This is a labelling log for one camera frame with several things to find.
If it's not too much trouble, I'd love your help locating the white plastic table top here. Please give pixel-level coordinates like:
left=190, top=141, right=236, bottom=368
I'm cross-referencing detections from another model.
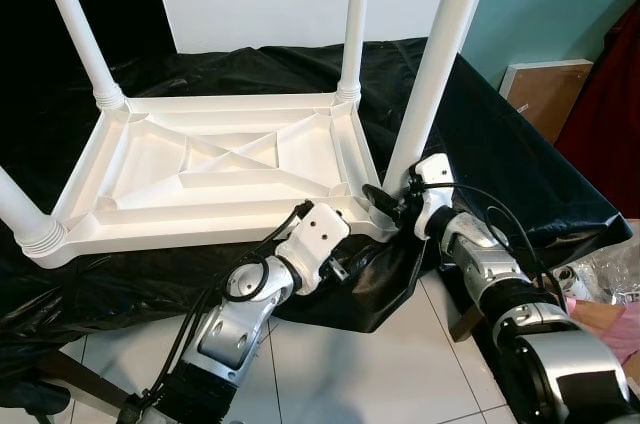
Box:
left=22, top=92, right=401, bottom=270

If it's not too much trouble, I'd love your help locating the brown wooden table leg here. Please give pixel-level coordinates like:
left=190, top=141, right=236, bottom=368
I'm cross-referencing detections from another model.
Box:
left=40, top=349, right=136, bottom=405
left=448, top=304, right=486, bottom=343

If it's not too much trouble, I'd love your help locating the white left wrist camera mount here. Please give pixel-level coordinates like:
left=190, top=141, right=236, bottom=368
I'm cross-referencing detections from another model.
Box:
left=275, top=201, right=351, bottom=295

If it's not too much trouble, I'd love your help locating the brown board with white frame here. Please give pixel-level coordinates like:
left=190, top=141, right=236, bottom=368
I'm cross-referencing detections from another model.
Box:
left=500, top=59, right=594, bottom=143

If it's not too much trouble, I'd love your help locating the black plastic table cover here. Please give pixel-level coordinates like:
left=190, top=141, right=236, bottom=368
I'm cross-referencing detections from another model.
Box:
left=0, top=39, right=633, bottom=385

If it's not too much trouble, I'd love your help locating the black chair base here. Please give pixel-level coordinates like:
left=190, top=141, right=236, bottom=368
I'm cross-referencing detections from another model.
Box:
left=0, top=379, right=73, bottom=417

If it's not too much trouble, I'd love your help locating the dark red fabric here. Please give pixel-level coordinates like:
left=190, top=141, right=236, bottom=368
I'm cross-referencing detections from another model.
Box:
left=555, top=4, right=640, bottom=220

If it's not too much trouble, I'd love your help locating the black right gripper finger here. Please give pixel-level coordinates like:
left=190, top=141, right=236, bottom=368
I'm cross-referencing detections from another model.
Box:
left=362, top=184, right=401, bottom=220

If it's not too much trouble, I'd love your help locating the clear plastic bag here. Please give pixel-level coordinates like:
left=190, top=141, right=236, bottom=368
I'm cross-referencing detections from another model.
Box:
left=550, top=234, right=640, bottom=305

